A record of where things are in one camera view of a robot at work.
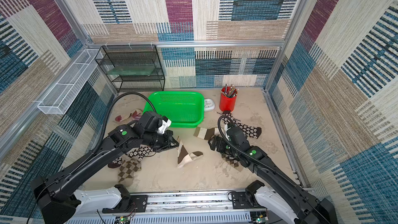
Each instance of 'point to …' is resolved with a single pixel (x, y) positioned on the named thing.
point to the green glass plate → (132, 70)
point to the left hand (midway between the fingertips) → (181, 144)
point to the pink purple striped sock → (136, 116)
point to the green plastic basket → (183, 109)
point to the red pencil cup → (227, 99)
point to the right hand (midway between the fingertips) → (217, 145)
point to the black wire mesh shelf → (122, 55)
